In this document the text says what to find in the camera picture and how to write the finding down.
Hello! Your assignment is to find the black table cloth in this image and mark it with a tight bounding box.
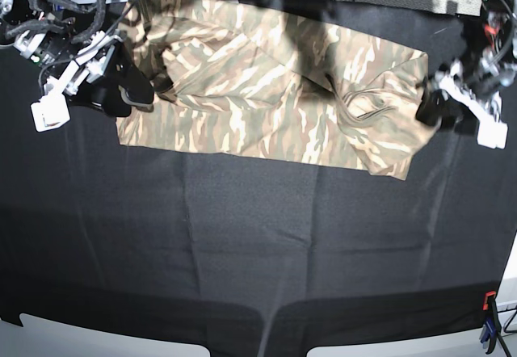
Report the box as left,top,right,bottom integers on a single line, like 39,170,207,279
1,0,516,356

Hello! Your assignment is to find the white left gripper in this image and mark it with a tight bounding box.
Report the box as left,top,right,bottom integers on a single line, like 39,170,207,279
416,64,508,149

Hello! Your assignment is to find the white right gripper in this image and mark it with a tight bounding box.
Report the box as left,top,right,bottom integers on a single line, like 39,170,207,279
31,31,154,132

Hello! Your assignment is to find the camouflage t-shirt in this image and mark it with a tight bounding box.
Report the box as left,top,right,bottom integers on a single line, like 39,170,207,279
116,0,436,179

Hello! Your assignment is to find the orange blue clamp front right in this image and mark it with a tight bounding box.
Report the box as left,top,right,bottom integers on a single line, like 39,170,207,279
480,291,502,355

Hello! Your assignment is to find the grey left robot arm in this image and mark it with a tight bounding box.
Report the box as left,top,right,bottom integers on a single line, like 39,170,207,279
416,0,516,149

